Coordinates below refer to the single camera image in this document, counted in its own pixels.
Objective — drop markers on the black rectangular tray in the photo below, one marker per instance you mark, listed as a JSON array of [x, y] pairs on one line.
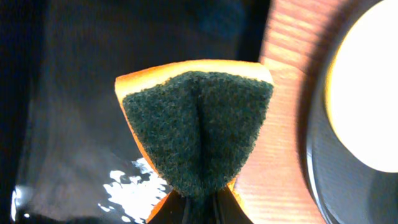
[[67, 154]]

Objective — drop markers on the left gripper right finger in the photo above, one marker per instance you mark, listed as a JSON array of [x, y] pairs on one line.
[[227, 210]]

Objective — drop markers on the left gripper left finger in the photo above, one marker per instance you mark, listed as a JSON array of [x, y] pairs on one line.
[[172, 209]]

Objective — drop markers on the black round tray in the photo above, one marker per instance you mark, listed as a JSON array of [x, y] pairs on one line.
[[344, 189]]

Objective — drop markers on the yellow green scrub sponge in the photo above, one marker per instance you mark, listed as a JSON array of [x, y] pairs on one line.
[[196, 123]]

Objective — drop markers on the yellow plate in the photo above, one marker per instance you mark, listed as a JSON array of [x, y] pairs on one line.
[[361, 88]]

